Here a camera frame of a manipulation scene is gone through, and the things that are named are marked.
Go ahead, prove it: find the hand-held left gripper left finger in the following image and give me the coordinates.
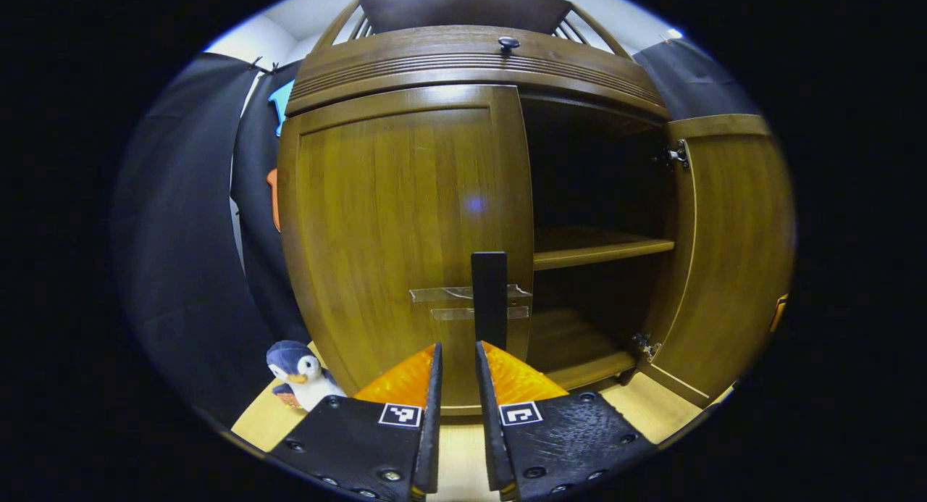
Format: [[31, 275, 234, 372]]
[[267, 343, 444, 502]]

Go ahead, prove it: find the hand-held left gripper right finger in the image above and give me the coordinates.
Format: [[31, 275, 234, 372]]
[[474, 340, 658, 502]]

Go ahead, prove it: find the wooden cabinet door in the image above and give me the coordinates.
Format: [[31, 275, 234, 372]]
[[277, 84, 536, 417], [636, 114, 797, 410]]

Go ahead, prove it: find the black door handle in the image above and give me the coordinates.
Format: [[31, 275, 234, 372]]
[[471, 251, 508, 352]]

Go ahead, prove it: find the wooden double-door shoe cabinet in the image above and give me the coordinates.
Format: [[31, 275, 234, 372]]
[[277, 0, 681, 417]]

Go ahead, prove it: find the metal door hinge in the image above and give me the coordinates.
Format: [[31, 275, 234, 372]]
[[630, 332, 663, 363], [654, 140, 691, 172]]

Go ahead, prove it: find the wooden inner cabinet shelf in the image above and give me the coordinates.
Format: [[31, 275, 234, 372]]
[[533, 226, 676, 272]]

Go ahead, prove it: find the blue penguin plush toy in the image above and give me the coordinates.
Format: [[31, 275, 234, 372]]
[[265, 340, 348, 413]]

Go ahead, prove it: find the black backdrop cloth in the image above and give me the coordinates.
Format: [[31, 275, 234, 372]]
[[112, 37, 758, 430]]

